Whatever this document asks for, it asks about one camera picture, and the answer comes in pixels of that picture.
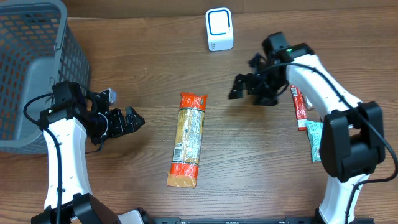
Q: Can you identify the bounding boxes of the teal orange snack packet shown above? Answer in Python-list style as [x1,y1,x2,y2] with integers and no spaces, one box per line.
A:
[305,120,323,162]

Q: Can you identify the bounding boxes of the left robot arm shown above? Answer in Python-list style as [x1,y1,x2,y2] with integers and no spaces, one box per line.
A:
[31,81,153,224]

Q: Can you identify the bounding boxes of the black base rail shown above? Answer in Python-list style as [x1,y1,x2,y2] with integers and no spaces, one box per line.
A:
[136,216,376,224]

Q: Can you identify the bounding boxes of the white barcode scanner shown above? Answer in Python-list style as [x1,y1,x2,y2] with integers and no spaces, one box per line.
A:
[205,7,234,52]

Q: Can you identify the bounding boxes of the grey plastic mesh basket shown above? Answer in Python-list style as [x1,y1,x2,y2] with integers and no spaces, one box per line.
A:
[1,0,91,154]

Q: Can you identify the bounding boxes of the thin red snack stick pack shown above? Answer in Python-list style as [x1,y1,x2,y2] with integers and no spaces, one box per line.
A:
[290,85,307,131]

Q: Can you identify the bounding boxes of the long red orange spaghetti pack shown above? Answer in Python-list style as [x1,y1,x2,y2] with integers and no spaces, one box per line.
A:
[167,92,208,188]

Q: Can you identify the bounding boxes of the small orange snack box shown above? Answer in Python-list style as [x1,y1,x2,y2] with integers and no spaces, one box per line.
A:
[303,96,314,110]

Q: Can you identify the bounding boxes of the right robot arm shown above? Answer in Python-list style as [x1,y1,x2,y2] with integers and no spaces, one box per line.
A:
[229,32,385,223]

